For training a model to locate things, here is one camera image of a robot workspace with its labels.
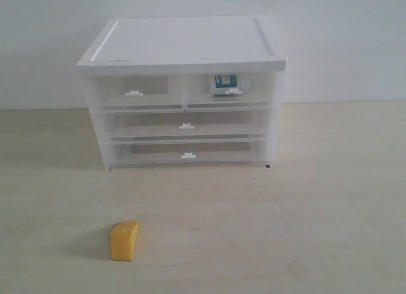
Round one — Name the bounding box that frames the teal bottle white cap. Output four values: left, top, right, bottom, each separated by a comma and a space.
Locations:
210, 74, 241, 96

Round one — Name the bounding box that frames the middle wide clear drawer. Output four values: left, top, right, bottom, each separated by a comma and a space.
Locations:
107, 110, 270, 139

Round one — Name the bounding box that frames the white plastic drawer cabinet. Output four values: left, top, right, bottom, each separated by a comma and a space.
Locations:
77, 15, 288, 170

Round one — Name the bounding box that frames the bottom wide clear drawer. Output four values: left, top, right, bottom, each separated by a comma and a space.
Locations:
112, 138, 271, 167

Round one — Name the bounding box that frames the wide clear drawer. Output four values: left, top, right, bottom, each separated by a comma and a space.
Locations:
107, 110, 270, 139
112, 138, 271, 167

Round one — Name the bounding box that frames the yellow sponge wedge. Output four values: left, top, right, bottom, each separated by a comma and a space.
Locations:
108, 221, 140, 262

